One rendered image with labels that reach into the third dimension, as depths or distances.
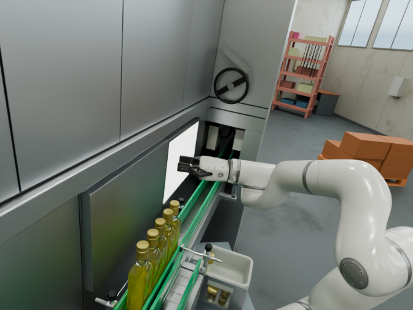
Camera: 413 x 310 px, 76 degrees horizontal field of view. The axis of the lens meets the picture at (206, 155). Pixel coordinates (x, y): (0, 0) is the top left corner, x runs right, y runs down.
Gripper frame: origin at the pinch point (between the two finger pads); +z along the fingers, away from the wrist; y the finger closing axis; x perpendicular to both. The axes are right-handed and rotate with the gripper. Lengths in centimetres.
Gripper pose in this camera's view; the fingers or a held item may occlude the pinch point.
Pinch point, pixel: (184, 163)
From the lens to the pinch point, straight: 89.0
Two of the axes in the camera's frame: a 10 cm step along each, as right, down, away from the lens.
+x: 1.5, -9.1, -3.9
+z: -9.9, -1.4, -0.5
